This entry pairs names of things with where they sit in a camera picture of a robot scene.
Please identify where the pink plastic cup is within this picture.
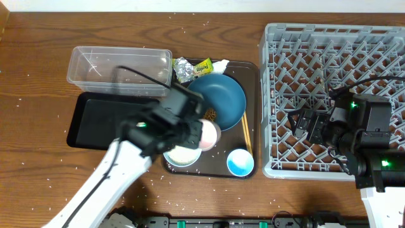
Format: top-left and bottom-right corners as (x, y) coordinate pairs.
(199, 119), (221, 151)

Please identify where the large dark blue bowl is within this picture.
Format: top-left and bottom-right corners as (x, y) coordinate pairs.
(188, 74), (247, 131)

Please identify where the small light blue cup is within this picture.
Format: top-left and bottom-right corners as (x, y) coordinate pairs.
(227, 149), (254, 177)

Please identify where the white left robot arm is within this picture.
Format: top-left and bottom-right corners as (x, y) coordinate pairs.
(46, 83), (204, 227)

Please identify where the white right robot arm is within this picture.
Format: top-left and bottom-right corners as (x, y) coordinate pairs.
(287, 85), (404, 227)

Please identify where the grey dishwasher rack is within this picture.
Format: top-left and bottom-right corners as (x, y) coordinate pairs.
(259, 23), (404, 181)

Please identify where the light blue rice bowl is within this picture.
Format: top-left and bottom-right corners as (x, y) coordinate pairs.
(163, 146), (202, 167)

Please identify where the brown food scrap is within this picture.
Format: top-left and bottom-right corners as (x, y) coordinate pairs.
(203, 108), (217, 122)

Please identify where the crumpled aluminium foil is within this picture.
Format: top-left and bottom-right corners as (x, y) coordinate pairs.
(173, 57), (194, 83)

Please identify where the dark brown serving tray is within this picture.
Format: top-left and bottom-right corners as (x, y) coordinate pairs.
(162, 61), (260, 179)

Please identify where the yellow snack wrapper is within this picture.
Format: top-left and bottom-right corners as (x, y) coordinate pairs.
(193, 58), (213, 77)

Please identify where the crumpled white tissue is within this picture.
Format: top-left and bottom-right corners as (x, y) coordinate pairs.
(211, 60), (230, 74)

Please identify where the black rectangular tray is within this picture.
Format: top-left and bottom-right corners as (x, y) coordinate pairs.
(66, 92), (158, 150)

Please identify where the clear plastic bin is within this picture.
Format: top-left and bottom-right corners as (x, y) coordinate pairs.
(66, 46), (172, 97)

